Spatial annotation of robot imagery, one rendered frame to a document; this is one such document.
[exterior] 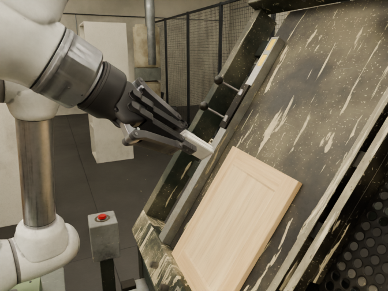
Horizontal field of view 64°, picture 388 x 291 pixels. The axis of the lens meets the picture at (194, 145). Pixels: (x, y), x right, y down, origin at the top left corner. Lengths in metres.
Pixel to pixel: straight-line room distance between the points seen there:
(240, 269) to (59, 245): 0.62
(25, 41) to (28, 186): 0.75
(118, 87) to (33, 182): 0.70
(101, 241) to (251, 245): 0.74
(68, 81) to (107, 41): 4.40
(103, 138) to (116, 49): 1.33
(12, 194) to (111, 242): 2.14
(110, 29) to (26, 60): 4.43
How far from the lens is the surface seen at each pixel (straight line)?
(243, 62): 1.53
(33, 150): 1.03
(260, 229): 0.95
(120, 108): 0.44
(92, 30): 4.78
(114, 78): 0.43
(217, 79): 1.27
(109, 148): 4.99
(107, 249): 1.51
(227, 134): 1.26
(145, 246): 1.43
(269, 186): 0.98
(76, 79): 0.40
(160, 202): 1.52
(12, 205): 3.57
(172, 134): 0.49
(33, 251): 1.18
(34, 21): 0.40
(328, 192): 0.78
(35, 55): 0.40
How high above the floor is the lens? 1.65
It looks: 17 degrees down
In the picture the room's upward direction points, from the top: straight up
